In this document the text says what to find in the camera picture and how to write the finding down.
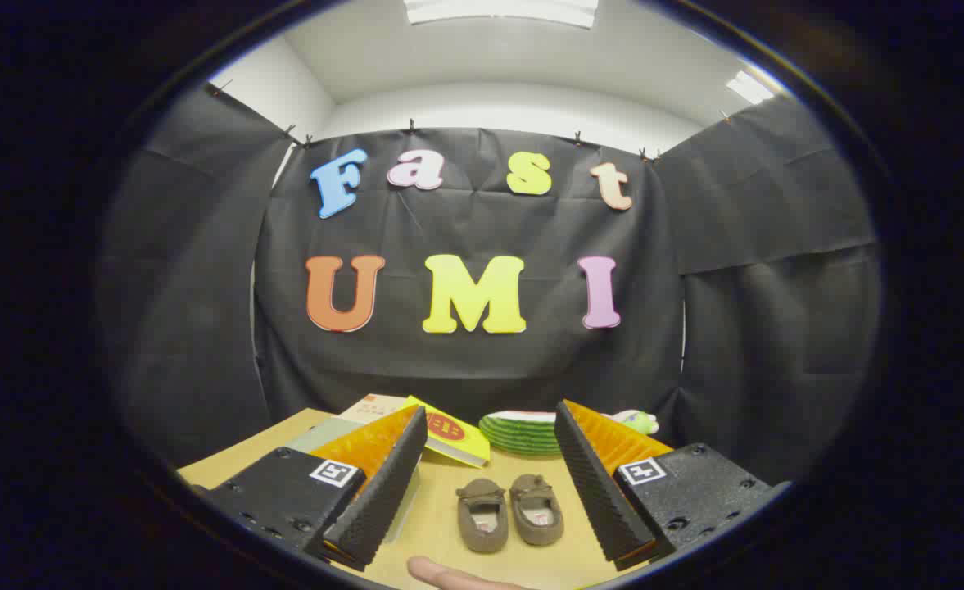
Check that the small ceiling light panel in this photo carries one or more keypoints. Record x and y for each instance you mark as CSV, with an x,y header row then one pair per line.
x,y
750,87

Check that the yellow book red circle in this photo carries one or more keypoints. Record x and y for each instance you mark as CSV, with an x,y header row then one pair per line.
x,y
453,434

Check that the pink star plush toy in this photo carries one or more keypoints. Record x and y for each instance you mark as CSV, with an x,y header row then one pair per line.
x,y
637,421

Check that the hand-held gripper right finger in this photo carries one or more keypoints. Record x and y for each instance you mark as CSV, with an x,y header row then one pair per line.
x,y
600,492

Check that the grey-green fabric storage box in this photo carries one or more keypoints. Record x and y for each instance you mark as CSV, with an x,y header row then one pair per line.
x,y
326,434

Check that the brown fuzzy shoe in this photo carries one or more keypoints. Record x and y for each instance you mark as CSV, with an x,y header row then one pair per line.
x,y
482,516
537,512

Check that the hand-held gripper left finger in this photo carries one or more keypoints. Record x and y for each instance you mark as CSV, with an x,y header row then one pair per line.
x,y
383,492

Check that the long ceiling light panel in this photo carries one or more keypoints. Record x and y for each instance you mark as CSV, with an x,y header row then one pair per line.
x,y
498,10

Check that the watermelon slice plush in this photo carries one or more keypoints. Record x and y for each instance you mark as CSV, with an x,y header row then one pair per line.
x,y
522,434

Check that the beige book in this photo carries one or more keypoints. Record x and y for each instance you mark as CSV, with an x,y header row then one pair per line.
x,y
371,408

